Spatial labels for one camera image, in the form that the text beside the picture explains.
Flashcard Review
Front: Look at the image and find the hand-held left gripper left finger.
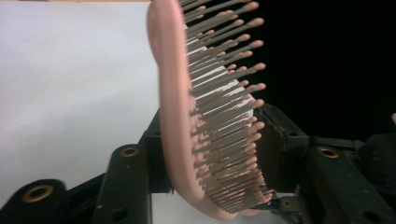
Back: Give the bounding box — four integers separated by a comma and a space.
138, 108, 173, 194

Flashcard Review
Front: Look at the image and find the pink hairbrush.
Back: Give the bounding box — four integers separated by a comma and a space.
146, 0, 276, 222

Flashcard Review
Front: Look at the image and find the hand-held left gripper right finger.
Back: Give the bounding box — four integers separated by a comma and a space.
255, 104, 309, 193

